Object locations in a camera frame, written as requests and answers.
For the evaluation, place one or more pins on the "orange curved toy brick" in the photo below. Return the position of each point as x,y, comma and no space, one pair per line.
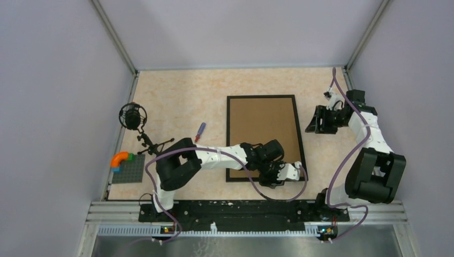
118,158

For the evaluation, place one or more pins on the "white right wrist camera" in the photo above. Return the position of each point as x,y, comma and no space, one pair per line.
334,100

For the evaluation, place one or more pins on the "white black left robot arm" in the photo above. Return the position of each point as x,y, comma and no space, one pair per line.
178,164

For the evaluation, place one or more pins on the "aluminium front frame rail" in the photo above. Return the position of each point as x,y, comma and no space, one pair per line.
120,218

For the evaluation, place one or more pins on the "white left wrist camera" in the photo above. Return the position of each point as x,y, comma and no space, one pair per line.
290,171

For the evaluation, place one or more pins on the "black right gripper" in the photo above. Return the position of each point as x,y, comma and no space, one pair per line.
321,112

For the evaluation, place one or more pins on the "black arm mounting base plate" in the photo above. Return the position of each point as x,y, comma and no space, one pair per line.
244,215

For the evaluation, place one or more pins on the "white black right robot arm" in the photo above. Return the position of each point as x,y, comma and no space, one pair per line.
376,172

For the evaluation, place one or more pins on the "blue red handled screwdriver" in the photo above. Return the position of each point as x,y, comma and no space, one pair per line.
200,132

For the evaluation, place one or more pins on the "black microphone on stand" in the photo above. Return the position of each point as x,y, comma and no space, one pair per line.
133,116

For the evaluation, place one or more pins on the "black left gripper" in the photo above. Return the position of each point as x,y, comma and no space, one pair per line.
272,181

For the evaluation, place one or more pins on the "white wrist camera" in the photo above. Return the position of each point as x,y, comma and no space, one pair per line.
334,100
290,171

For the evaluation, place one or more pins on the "black wooden picture frame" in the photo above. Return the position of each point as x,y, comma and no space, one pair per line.
261,118

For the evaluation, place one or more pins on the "grey brick baseplate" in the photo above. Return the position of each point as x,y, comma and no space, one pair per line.
130,171

